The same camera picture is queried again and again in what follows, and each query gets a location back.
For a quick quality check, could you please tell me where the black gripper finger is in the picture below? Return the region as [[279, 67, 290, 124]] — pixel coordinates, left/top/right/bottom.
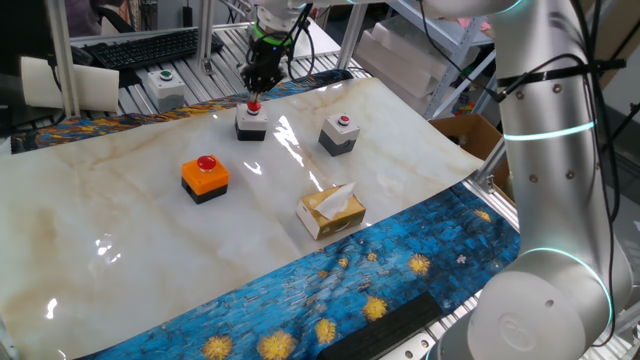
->
[[257, 62, 285, 104], [239, 63, 262, 104]]

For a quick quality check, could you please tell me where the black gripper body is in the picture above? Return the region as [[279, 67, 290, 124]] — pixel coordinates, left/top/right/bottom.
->
[[246, 37, 291, 77]]

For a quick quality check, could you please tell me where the grey box red mushroom button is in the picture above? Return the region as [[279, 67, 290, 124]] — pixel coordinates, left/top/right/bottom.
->
[[235, 98, 269, 142]]

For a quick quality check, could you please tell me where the grey box green button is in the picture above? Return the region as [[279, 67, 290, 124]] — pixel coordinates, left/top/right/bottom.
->
[[146, 69, 187, 114]]

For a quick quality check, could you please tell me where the black keyboard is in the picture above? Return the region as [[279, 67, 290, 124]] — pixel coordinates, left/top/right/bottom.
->
[[82, 27, 225, 71]]

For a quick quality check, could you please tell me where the orange box red button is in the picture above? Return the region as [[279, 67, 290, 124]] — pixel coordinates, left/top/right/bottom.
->
[[180, 155, 231, 205]]

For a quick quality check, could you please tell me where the white cardboard carton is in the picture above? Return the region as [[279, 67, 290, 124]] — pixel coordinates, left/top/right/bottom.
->
[[353, 15, 481, 115]]

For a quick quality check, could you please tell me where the white tissue sheet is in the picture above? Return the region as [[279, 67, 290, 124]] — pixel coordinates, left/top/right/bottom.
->
[[313, 181, 357, 221]]

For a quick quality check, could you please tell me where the white paper roll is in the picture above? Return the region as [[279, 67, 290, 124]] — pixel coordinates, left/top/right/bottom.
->
[[19, 55, 121, 113]]

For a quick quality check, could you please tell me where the gold tissue box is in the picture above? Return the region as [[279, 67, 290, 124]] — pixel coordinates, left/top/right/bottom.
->
[[295, 185, 367, 242]]

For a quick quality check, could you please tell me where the white metal shelf rack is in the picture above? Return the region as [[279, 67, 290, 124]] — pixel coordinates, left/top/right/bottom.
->
[[387, 0, 500, 121]]

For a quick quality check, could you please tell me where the marble pattern mat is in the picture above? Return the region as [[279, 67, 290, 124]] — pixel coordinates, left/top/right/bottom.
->
[[0, 74, 485, 360]]

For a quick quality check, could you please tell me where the brown cardboard box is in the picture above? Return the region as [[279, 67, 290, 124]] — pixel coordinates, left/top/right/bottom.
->
[[428, 113, 512, 189]]

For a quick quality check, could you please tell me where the blue starry night cloth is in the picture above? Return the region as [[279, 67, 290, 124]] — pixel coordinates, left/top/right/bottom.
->
[[9, 68, 524, 360]]

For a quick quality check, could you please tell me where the black computer monitor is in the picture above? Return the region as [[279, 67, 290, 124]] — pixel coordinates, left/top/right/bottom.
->
[[0, 0, 56, 129]]

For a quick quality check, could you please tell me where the black foam pad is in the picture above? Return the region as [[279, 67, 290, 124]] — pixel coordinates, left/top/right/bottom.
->
[[315, 291, 445, 360]]

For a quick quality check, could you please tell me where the brown cardboard panel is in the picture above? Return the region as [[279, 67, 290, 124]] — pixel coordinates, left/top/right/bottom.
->
[[592, 0, 640, 91]]

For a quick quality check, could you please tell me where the black tripod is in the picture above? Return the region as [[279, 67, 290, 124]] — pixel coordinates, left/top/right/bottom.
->
[[599, 102, 640, 154]]

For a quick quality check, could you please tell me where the aluminium frame post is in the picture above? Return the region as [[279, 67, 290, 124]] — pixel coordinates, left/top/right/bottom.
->
[[469, 137, 510, 195], [195, 0, 216, 74], [335, 3, 370, 71], [45, 0, 81, 120]]

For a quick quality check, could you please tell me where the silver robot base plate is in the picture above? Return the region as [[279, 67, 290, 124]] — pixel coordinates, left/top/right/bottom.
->
[[382, 319, 451, 360]]

